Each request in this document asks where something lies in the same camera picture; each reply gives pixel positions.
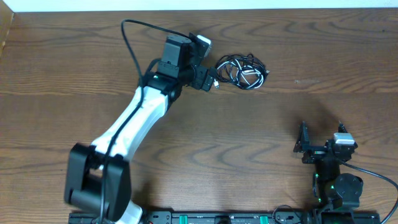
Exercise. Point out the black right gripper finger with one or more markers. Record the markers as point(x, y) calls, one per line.
point(303, 143)
point(341, 128)

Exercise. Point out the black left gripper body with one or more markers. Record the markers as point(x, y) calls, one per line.
point(200, 75)

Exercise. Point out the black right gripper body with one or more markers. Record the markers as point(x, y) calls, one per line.
point(314, 154)

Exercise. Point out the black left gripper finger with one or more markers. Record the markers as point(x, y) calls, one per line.
point(212, 71)
point(209, 82)

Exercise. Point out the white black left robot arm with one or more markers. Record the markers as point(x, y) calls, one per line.
point(98, 177)

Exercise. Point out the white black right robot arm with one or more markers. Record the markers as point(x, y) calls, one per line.
point(338, 193)

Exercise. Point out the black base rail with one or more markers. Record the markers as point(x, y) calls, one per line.
point(283, 216)

